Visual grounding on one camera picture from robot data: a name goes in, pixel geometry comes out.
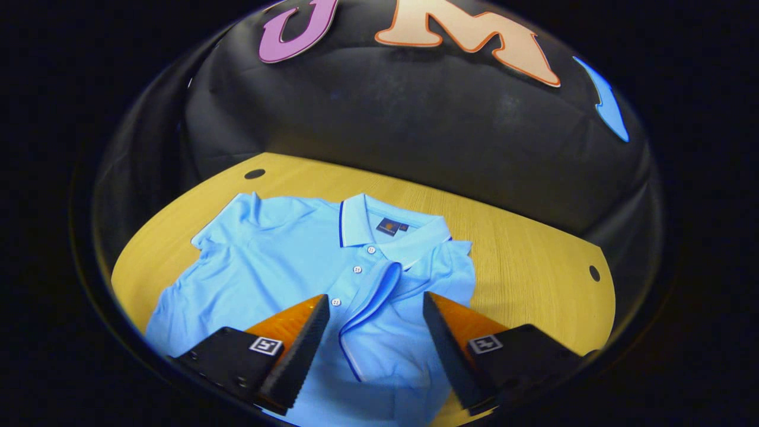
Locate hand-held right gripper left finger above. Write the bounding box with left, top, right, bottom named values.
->
left=172, top=294, right=331, bottom=416

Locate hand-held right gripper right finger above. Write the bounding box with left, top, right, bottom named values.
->
left=423, top=291, right=585, bottom=416

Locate light blue T-shirt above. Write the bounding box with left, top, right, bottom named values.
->
left=145, top=191, right=477, bottom=427

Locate black backdrop cloth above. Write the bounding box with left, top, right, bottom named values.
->
left=92, top=0, right=665, bottom=250

